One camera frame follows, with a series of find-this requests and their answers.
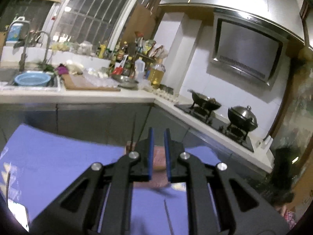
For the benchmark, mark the yellow cooking oil bottle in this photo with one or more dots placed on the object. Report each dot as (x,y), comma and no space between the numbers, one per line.
(156,74)

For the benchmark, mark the dark wooden chopstick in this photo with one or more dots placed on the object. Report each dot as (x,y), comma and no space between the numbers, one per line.
(133,132)

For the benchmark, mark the purple printed tablecloth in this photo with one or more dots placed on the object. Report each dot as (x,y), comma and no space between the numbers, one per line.
(37,166)

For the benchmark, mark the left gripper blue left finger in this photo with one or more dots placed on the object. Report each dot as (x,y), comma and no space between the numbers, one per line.
(145,148)

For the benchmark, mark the pink plastic utensil basket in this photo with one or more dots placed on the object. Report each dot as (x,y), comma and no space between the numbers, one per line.
(159,175)

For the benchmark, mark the wooden cutting board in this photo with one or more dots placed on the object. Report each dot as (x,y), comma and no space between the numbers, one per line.
(80,83)

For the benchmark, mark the blue label detergent bottle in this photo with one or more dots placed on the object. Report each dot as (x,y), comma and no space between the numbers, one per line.
(15,29)

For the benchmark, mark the black lidded wok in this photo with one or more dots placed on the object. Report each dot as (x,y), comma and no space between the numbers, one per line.
(243,118)

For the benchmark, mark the black wok with handle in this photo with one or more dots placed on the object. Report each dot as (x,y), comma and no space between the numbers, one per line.
(204,102)

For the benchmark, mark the blue plastic basin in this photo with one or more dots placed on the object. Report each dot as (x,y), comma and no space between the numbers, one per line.
(32,79)

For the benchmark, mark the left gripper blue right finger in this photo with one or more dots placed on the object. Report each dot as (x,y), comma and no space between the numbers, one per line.
(174,164)

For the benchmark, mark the smartphone with lit screen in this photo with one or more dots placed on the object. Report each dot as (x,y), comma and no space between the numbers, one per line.
(20,213)

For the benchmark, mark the steel bowl on counter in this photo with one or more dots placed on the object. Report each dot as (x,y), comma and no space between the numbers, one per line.
(125,81)

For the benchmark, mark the barred kitchen window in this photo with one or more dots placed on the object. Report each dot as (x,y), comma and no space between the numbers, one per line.
(94,21)

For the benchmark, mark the black gas stove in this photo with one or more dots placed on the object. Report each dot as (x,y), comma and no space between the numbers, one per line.
(227,129)

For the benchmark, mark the chrome kitchen faucet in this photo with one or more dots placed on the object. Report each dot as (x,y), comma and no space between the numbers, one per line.
(42,64)

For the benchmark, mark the steel range hood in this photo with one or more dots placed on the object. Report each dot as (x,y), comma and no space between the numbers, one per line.
(250,37)

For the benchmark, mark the white plastic jug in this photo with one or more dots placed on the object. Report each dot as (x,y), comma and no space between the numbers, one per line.
(139,69)

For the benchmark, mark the brown wooden chopstick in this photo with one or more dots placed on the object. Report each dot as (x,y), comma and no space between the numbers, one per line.
(145,121)

